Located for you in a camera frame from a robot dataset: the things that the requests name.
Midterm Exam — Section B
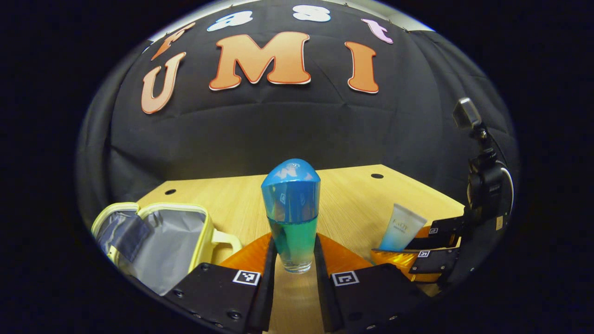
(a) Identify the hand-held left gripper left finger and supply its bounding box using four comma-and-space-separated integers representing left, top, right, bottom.
165, 232, 278, 334

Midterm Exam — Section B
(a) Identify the white blue cream tube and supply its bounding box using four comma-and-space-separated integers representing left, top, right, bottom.
378, 203, 427, 252

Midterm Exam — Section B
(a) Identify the blue cap glass bottle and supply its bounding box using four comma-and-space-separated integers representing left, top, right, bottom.
261, 158, 322, 274

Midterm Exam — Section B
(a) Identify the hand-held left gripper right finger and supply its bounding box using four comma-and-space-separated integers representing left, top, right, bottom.
313, 233, 427, 334

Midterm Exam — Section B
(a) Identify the pale yellow suitcase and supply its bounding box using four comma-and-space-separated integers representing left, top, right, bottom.
90, 202, 243, 296

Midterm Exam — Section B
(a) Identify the black backdrop cloth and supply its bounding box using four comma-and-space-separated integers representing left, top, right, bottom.
76, 0, 520, 232

